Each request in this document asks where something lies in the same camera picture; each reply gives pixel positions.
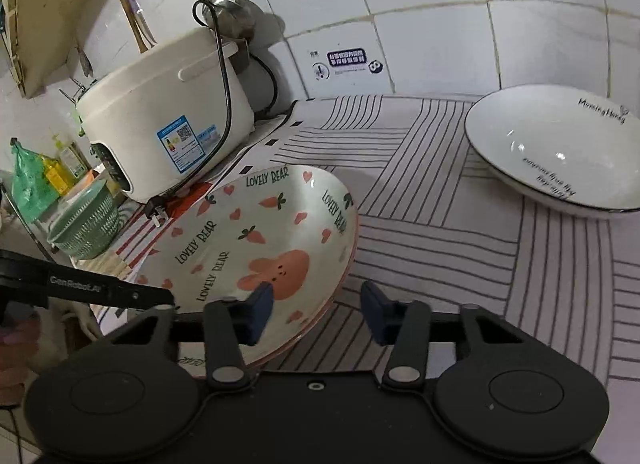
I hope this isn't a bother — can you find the green plastic colander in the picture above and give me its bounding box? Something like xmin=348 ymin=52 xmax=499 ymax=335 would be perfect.
xmin=47 ymin=180 xmax=119 ymax=259

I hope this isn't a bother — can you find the striped table mat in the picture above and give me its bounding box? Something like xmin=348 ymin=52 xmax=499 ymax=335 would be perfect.
xmin=94 ymin=94 xmax=640 ymax=395

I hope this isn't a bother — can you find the pink carrot bear plate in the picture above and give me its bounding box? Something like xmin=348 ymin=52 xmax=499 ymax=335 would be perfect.
xmin=136 ymin=165 xmax=358 ymax=366

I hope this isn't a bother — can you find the white black-rimmed large bowl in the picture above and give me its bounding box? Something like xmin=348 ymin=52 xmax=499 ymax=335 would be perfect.
xmin=464 ymin=84 xmax=639 ymax=219

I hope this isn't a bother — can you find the wooden handled utensil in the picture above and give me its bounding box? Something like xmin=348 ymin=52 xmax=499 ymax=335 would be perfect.
xmin=119 ymin=0 xmax=153 ymax=54

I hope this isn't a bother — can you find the person's left hand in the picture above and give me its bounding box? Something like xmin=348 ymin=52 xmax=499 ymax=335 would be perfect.
xmin=0 ymin=314 xmax=41 ymax=406

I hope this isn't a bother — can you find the black rice cooker cable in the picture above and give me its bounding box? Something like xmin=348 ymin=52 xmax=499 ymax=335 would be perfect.
xmin=144 ymin=0 xmax=279 ymax=217

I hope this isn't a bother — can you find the wall sticker label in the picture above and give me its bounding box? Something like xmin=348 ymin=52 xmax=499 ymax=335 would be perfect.
xmin=309 ymin=47 xmax=384 ymax=81

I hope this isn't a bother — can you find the white rice cooker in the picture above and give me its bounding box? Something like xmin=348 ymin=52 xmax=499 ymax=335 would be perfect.
xmin=76 ymin=28 xmax=254 ymax=203

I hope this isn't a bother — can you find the yellow oil bottle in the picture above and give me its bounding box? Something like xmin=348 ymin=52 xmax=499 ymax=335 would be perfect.
xmin=40 ymin=134 xmax=89 ymax=197

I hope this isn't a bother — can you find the green plastic bag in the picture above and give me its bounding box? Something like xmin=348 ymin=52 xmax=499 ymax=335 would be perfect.
xmin=10 ymin=137 xmax=58 ymax=224

